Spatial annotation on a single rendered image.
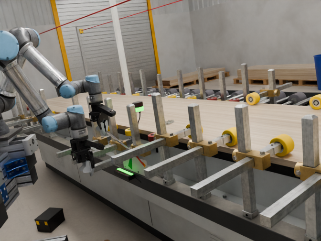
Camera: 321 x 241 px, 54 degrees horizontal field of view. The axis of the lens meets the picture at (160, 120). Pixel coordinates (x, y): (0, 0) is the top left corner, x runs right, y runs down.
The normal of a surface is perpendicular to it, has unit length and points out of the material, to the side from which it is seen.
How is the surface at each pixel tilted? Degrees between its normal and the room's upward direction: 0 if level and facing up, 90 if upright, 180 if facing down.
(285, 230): 0
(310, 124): 90
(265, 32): 90
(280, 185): 90
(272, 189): 90
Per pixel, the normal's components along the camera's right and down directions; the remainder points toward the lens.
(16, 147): 0.07, 0.22
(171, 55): 0.55, 0.11
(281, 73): -0.83, 0.25
